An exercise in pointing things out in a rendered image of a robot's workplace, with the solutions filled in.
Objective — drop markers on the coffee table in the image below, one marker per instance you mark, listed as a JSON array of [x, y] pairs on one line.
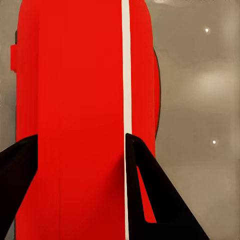
[[197, 145]]

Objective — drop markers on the radio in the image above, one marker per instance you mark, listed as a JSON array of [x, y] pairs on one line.
[[87, 74]]

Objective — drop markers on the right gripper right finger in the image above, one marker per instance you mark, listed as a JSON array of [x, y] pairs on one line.
[[174, 220]]

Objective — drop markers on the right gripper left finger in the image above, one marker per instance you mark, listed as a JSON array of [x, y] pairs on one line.
[[18, 166]]

